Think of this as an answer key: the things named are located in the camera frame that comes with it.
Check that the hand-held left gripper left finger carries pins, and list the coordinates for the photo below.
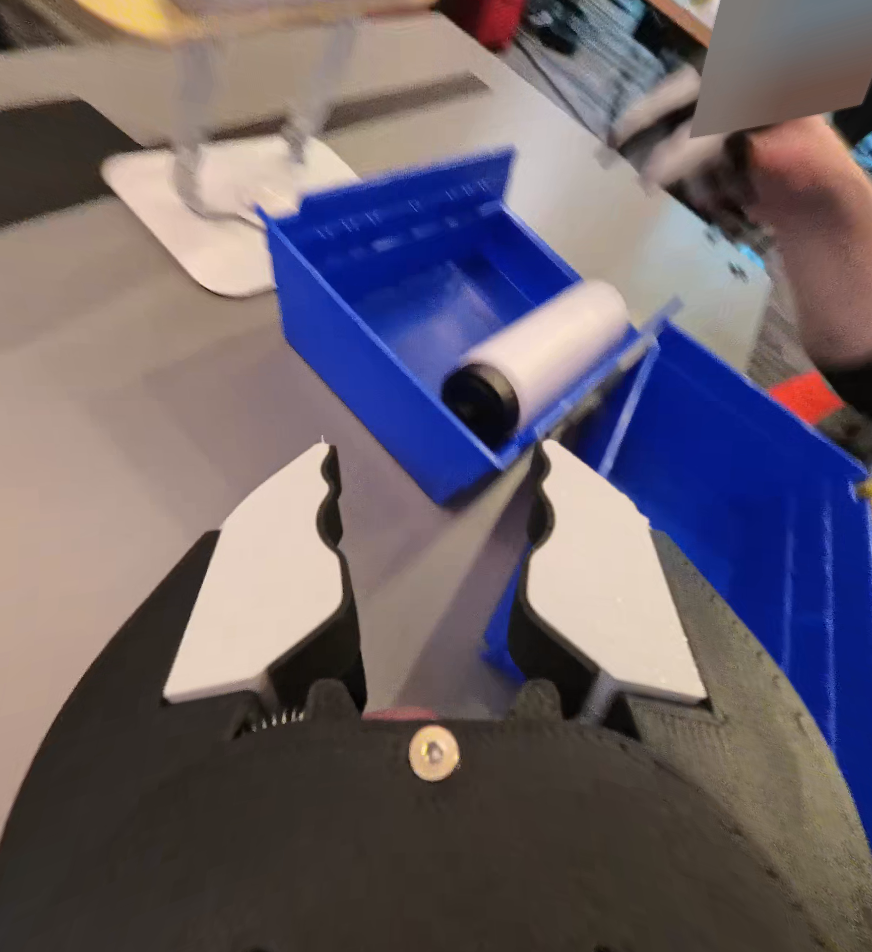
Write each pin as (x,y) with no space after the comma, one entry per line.
(265,595)

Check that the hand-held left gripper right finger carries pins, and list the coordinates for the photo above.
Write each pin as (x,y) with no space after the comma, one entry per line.
(607,595)

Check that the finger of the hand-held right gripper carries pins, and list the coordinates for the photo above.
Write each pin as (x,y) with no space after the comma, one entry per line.
(652,107)
(686,156)

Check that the blue plastic bin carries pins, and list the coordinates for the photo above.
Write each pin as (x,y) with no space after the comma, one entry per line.
(362,320)
(793,551)

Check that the black bottle lid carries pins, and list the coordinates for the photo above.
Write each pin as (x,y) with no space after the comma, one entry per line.
(481,402)

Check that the white bottle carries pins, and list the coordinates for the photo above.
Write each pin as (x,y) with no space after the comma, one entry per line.
(555,350)

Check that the person's right forearm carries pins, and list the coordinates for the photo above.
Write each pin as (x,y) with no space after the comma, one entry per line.
(838,253)

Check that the wooden display board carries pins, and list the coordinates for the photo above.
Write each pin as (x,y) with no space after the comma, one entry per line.
(258,12)

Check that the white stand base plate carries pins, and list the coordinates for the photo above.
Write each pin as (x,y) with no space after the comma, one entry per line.
(228,216)

